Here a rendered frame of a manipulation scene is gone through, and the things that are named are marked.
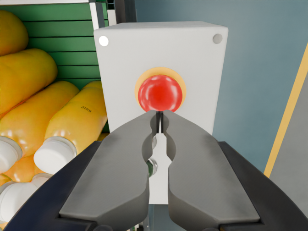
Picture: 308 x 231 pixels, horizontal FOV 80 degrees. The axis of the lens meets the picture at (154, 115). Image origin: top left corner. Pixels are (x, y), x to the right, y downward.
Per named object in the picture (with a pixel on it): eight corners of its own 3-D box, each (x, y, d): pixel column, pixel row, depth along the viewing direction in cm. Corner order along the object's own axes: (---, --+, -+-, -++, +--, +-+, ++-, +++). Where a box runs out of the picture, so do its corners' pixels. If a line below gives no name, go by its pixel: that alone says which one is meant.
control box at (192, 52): (203, 20, 22) (231, 26, 13) (190, 152, 32) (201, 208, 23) (119, 22, 22) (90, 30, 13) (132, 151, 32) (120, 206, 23)
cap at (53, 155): (66, 170, 24) (59, 182, 22) (36, 157, 23) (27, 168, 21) (77, 151, 22) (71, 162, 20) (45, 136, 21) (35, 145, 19)
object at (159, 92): (182, 71, 15) (184, 76, 14) (180, 111, 17) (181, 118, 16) (137, 72, 15) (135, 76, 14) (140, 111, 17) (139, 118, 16)
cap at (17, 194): (-8, 222, 17) (10, 222, 17) (8, 179, 19) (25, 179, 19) (20, 222, 21) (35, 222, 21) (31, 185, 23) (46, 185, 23)
